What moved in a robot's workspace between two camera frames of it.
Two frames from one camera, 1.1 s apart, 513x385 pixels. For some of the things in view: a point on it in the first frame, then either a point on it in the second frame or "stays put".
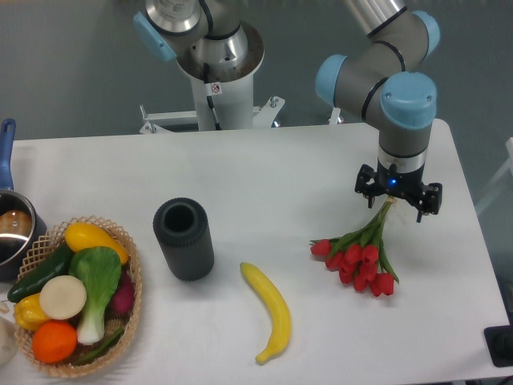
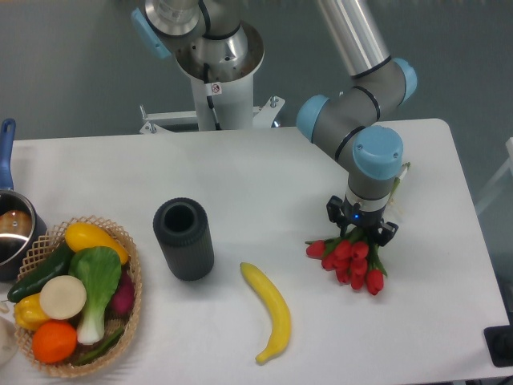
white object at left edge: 9,343 stays put
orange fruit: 54,342 stays put
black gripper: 406,184 -> 354,214
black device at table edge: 499,340 stays put
